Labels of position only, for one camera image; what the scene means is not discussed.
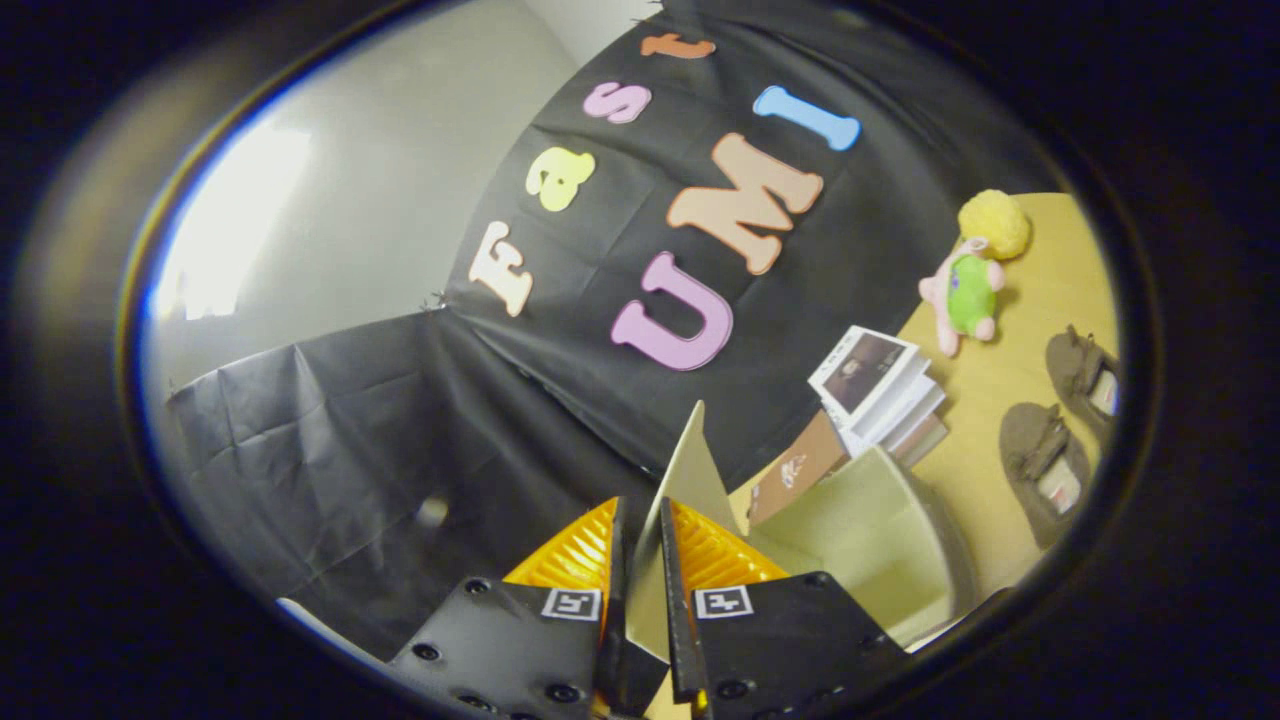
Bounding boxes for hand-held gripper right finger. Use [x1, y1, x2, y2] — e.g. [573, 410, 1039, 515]
[658, 496, 913, 720]

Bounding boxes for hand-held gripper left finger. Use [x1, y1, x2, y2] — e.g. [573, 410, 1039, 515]
[386, 496, 670, 720]

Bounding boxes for grey fabric storage box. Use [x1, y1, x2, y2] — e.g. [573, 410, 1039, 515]
[624, 400, 979, 663]

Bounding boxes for brown fuzzy shoe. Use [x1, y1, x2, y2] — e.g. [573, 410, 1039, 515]
[999, 402, 1093, 550]
[1045, 324, 1122, 453]

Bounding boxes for flat brown book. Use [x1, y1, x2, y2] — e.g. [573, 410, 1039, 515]
[747, 409, 852, 528]

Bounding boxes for pale pink book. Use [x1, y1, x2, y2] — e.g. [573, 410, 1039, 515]
[888, 414, 950, 470]

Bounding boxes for plain white book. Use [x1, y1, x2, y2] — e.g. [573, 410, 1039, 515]
[838, 374, 947, 451]

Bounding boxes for white book with portrait cover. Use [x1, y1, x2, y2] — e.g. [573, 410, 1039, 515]
[807, 324, 920, 423]

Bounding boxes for green and pink plush toy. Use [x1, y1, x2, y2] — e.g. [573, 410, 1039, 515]
[918, 236, 1007, 358]

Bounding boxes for yellow plush toy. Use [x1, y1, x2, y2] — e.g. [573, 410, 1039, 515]
[957, 189, 1032, 262]

